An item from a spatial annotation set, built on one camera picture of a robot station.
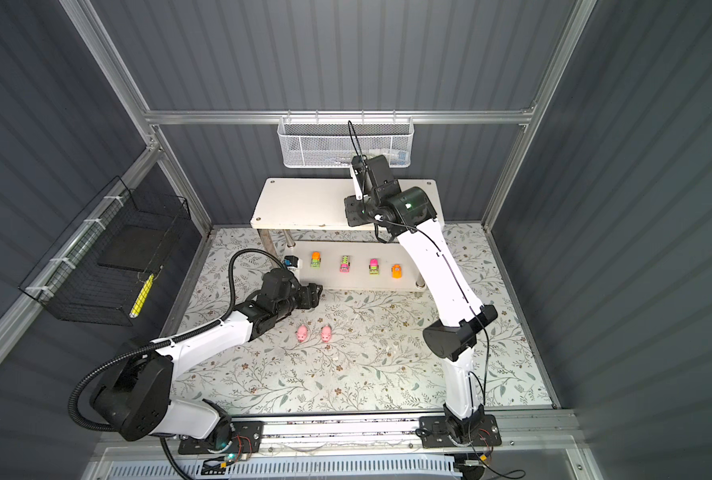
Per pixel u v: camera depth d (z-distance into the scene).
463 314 0.47
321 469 0.77
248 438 0.72
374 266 0.98
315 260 0.99
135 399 0.43
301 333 0.91
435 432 0.72
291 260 0.77
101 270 0.72
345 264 0.99
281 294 0.68
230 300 0.63
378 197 0.51
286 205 0.79
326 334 0.89
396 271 0.97
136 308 0.67
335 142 1.12
